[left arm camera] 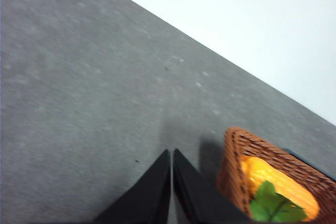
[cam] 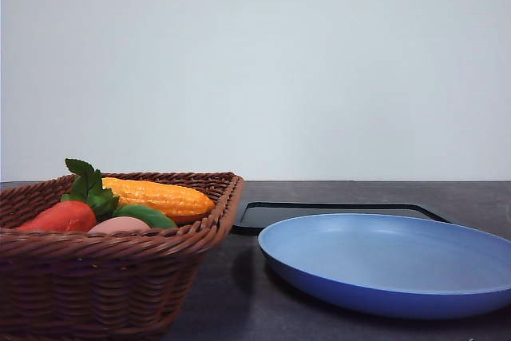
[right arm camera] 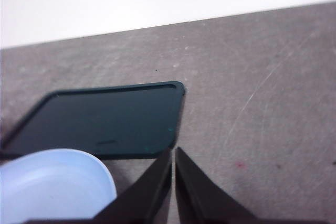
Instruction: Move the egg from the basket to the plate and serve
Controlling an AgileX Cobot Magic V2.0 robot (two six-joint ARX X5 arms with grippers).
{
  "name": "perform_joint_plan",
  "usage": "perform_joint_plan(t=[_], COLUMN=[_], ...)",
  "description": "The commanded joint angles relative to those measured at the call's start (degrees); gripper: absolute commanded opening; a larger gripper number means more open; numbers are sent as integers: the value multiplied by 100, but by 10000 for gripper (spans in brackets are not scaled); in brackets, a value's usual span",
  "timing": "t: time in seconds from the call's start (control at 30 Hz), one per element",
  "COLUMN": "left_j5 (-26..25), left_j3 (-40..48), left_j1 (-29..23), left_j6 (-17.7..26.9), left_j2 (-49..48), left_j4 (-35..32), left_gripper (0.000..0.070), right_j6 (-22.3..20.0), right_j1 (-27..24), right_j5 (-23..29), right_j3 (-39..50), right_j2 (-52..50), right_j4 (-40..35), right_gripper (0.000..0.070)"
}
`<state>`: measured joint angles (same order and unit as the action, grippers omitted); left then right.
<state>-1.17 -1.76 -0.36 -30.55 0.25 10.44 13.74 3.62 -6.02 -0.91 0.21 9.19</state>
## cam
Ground brown egg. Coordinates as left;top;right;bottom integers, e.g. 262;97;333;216
89;216;152;234

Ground blue round plate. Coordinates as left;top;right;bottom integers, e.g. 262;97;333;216
259;213;511;319

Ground brown wicker basket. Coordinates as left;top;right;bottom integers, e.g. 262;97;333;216
0;172;245;341

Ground black rectangular tray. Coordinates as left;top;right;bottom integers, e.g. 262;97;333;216
231;202;452;236

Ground green plastic pepper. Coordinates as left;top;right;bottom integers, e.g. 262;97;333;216
113;204;177;229

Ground yellow plastic corn cob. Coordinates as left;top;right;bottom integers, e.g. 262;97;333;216
102;177;215;216

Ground green carrot leaves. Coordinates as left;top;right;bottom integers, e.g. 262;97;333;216
61;158;119;222

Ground red plastic carrot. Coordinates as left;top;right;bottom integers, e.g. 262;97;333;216
16;200;97;232

